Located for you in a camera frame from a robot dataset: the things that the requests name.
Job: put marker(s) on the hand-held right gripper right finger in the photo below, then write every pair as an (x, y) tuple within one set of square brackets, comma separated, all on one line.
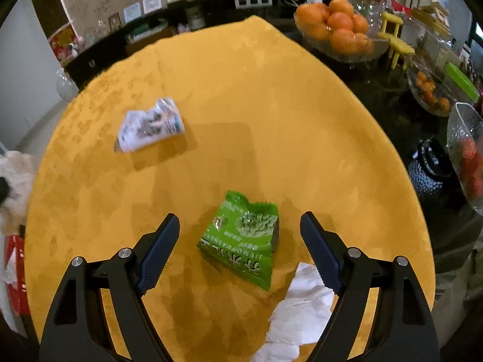
[(320, 252)]

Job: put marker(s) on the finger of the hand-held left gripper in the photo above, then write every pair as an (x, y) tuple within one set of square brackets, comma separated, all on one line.
[(3, 188)]

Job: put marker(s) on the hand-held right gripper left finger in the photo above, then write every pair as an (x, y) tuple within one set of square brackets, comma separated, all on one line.
[(158, 256)]

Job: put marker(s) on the white paper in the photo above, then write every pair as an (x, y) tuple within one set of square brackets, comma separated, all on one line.
[(19, 173)]

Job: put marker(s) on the green snack packet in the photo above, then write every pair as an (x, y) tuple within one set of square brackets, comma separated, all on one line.
[(241, 241)]

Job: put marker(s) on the white crumpled tissue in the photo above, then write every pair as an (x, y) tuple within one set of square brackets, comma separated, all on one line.
[(302, 309)]

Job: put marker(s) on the clear plastic water jug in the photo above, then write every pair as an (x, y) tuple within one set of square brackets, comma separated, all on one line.
[(67, 86)]

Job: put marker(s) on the crumpled silver wrapper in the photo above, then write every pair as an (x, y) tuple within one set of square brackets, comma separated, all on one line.
[(151, 128)]

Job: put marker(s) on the black textured teapot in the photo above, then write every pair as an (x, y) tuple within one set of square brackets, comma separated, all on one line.
[(426, 177)]

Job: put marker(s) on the yellow tablecloth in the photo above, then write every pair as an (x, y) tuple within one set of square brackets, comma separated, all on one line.
[(264, 120)]

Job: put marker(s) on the black television cabinet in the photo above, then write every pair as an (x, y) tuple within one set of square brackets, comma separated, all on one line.
[(98, 60)]

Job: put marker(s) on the glass jar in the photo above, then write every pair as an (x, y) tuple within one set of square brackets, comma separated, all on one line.
[(102, 27), (89, 38)]

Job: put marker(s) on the tall glass bowl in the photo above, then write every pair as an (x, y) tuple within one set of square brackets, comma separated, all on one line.
[(468, 158)]

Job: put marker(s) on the small glass bowl of oranges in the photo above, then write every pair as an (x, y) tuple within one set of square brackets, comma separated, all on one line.
[(426, 90)]

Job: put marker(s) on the small yellow stool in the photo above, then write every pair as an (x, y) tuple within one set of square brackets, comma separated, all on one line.
[(400, 47)]

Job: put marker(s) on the green lid container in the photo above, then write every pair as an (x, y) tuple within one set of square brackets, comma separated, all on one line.
[(462, 81)]

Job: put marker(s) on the white power strip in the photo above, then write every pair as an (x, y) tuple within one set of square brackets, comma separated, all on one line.
[(253, 1)]

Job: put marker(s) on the small dark picture frame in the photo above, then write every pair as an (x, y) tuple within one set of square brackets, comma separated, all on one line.
[(114, 21)]

